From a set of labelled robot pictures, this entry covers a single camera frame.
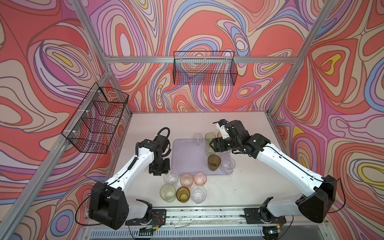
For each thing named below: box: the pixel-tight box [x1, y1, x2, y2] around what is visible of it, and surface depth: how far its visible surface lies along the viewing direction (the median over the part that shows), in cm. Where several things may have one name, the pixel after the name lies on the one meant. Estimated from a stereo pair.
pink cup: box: [193, 172, 207, 186], surface depth 85 cm
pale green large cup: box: [159, 183, 176, 203], surface depth 75 cm
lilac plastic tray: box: [172, 138, 227, 176], surface depth 95 cm
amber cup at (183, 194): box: [176, 186, 191, 203], surface depth 78 cm
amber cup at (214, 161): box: [207, 154, 222, 172], surface depth 88 cm
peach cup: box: [180, 173, 194, 188], surface depth 85 cm
